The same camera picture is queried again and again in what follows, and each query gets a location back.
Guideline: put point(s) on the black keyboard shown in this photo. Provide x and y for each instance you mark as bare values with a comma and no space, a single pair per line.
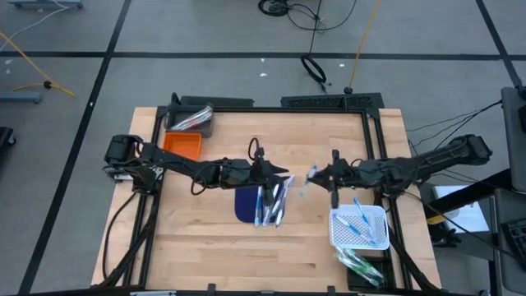
518,236

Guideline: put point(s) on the black aluminium table frame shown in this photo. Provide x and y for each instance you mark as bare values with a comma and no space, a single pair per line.
267,110

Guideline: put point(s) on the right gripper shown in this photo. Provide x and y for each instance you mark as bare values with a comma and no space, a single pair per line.
349,174

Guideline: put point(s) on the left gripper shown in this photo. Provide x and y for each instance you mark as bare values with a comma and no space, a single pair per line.
242,172

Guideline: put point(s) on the grey desk surface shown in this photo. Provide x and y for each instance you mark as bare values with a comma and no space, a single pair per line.
509,271

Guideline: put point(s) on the grey desk panel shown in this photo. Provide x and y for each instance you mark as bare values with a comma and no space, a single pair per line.
515,131

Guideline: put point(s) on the black desk beam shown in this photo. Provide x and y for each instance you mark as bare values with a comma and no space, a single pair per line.
472,191

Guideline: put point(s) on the navy blue square mat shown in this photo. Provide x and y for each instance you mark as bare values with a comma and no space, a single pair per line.
244,205

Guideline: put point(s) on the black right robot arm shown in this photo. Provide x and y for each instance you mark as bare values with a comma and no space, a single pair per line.
435,158

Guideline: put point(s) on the black chair base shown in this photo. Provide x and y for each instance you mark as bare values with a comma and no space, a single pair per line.
5,137

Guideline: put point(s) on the orange plastic basket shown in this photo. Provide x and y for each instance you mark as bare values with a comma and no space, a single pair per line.
183,146

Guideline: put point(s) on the green toothbrush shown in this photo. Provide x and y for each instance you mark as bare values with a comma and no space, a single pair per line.
349,257
365,265
357,269

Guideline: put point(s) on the white paper sheet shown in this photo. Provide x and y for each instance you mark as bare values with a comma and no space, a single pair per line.
468,218

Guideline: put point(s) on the white perforated plastic basket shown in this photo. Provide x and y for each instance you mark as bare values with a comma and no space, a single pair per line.
341,238

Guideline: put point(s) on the grey cart base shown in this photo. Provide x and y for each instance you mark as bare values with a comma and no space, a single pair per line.
45,4

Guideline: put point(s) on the grey metal foot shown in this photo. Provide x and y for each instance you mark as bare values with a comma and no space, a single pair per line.
20,97

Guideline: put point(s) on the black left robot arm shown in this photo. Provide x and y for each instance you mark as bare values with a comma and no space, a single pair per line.
172,158

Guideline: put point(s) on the silver metal plate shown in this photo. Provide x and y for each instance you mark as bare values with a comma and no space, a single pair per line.
152,293

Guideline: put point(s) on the black perforated electronics box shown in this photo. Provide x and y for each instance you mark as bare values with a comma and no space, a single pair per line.
328,100

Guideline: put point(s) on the black frame bracket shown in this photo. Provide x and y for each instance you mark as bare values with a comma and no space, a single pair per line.
211,289
331,290

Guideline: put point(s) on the light blue toothbrush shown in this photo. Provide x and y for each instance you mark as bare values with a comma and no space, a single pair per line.
312,170
363,215
353,229

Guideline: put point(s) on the black plastic bin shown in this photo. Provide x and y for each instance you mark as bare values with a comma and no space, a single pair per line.
354,283

